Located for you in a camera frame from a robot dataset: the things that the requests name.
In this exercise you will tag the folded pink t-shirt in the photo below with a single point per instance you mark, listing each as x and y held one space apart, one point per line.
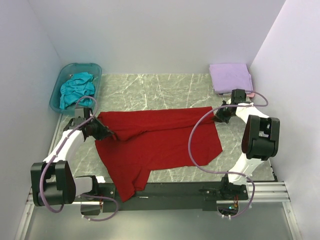
250 94

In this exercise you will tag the teal plastic basket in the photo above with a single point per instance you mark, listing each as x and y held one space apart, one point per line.
64 75

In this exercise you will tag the black base beam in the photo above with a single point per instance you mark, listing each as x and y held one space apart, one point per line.
164 196

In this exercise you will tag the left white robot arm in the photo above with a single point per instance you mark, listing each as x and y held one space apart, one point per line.
52 181

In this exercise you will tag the teal crumpled t-shirt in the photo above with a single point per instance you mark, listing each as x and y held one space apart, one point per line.
79 85

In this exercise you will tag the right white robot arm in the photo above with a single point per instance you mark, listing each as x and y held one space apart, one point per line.
260 139

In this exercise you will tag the aluminium frame rail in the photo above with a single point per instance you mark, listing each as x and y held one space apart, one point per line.
270 192

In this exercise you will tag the red t-shirt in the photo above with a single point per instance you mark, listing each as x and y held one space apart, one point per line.
151 140

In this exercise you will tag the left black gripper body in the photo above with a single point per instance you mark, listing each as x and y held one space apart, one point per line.
98 130

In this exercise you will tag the folded lilac t-shirt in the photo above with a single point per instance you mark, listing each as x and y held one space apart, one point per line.
229 76

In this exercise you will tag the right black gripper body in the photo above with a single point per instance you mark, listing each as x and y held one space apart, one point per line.
223 115

